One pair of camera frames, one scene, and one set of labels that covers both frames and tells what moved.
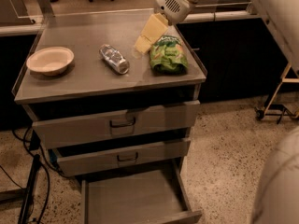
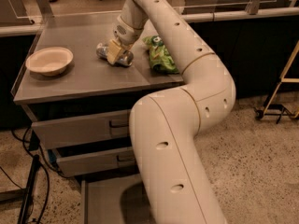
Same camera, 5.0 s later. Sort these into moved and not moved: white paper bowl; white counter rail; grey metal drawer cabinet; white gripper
Moved: white gripper
Not moved: white counter rail; grey metal drawer cabinet; white paper bowl
